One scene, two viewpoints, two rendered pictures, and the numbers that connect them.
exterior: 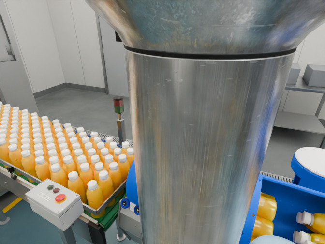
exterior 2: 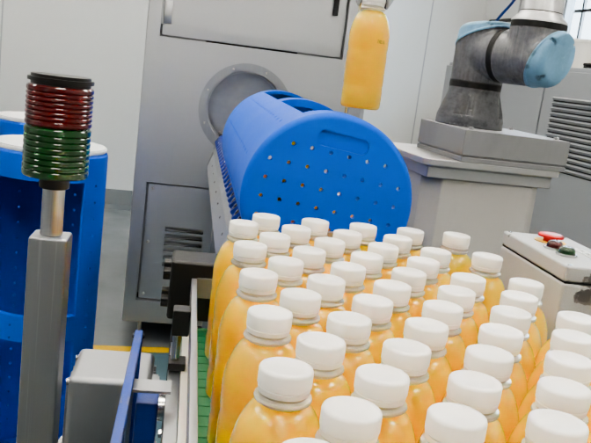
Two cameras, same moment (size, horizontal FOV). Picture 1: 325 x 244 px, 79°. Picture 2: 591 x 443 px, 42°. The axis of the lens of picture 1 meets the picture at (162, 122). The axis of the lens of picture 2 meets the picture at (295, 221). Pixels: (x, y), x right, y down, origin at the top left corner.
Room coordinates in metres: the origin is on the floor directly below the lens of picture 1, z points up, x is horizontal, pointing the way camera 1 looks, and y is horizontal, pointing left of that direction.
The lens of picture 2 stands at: (1.47, 1.04, 1.29)
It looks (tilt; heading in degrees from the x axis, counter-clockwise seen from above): 11 degrees down; 233
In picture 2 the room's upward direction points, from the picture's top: 7 degrees clockwise
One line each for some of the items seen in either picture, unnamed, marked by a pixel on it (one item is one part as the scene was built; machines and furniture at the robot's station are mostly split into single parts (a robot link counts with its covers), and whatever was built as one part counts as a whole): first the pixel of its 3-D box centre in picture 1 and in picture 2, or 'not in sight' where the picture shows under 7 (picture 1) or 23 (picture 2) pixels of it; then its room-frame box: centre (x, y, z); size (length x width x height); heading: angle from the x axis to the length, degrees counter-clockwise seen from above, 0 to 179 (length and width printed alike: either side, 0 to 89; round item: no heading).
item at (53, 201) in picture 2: (119, 108); (55, 156); (1.22, 0.29, 1.18); 0.06 x 0.06 x 0.16
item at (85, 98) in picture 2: (118, 101); (59, 105); (1.22, 0.29, 1.23); 0.06 x 0.06 x 0.04
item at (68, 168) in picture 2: (119, 108); (56, 151); (1.22, 0.29, 1.18); 0.06 x 0.06 x 0.05
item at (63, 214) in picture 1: (55, 202); (559, 284); (0.56, 0.44, 1.05); 0.20 x 0.10 x 0.10; 62
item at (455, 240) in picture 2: (92, 184); (456, 240); (0.63, 0.30, 1.08); 0.04 x 0.04 x 0.02
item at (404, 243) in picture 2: (99, 166); (397, 243); (0.75, 0.31, 1.08); 0.04 x 0.04 x 0.02
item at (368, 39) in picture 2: not in sight; (366, 57); (0.61, 0.02, 1.33); 0.07 x 0.07 x 0.17
